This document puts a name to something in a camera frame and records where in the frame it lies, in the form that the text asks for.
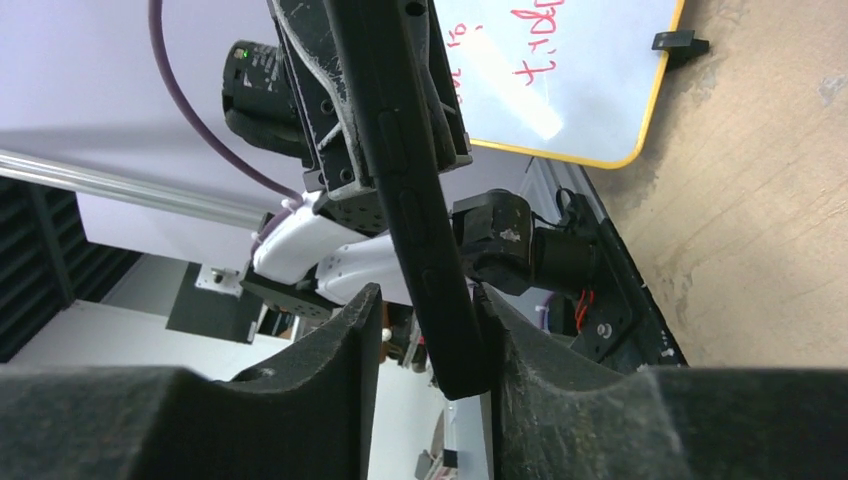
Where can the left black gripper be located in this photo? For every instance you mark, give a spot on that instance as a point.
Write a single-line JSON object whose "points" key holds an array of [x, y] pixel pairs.
{"points": [[259, 106]]}

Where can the black mounting rail base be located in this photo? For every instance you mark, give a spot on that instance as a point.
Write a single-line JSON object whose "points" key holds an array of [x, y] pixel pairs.
{"points": [[556, 236]]}

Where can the yellow framed whiteboard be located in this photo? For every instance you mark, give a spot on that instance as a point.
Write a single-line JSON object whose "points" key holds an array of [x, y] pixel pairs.
{"points": [[572, 80]]}

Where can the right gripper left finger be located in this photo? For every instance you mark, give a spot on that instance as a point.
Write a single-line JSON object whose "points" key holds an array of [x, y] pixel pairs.
{"points": [[304, 413]]}

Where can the black whiteboard clip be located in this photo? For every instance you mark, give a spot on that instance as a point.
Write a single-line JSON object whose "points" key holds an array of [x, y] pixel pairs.
{"points": [[681, 46]]}

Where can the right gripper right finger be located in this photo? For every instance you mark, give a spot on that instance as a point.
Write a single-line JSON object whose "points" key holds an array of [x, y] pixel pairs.
{"points": [[558, 415]]}

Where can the black phone case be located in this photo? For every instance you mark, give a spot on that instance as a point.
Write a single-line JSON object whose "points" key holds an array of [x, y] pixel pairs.
{"points": [[385, 88]]}

